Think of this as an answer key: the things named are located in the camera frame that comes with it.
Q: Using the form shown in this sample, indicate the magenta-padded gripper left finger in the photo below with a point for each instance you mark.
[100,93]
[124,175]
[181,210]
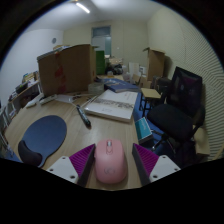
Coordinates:
[66,168]

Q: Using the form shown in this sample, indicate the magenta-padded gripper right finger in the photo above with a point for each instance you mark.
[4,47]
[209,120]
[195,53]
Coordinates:
[160,166]

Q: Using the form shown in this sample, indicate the pink computer mouse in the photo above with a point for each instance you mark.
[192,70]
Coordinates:
[110,163]

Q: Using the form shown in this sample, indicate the blue mouse pad, black wrist rest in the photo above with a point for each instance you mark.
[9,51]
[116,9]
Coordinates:
[45,135]

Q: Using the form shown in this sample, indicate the teal box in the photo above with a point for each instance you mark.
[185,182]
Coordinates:
[143,130]

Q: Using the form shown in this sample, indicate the black office chair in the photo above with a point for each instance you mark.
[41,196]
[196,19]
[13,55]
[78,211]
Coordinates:
[175,121]

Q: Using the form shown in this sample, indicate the flat brown cardboard piece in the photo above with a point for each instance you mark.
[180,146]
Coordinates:
[202,141]

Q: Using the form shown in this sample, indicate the black marker pen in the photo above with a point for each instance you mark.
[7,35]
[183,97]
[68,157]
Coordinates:
[83,116]

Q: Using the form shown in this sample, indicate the small wooden side table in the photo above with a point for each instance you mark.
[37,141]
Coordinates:
[150,93]

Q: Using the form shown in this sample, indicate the white booklet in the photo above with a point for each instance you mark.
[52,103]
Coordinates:
[111,106]

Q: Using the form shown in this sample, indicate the blue book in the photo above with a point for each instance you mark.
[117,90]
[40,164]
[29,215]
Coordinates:
[121,85]

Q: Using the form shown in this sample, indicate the white shelf unit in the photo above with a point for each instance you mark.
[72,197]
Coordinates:
[20,91]

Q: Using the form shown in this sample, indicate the large brown cardboard box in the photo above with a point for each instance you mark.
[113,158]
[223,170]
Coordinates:
[71,70]

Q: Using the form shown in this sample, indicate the tall open cardboard box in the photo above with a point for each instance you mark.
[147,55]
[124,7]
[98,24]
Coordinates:
[156,65]

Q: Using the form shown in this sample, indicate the green cabinet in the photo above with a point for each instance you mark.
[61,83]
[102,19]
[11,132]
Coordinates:
[100,62]

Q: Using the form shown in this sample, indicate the grey door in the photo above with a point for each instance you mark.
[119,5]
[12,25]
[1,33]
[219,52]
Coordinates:
[101,41]

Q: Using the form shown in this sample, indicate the ceiling tube light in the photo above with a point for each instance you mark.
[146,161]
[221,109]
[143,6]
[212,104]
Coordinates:
[83,7]

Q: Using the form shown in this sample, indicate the round wall clock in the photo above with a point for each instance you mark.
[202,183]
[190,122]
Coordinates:
[54,40]

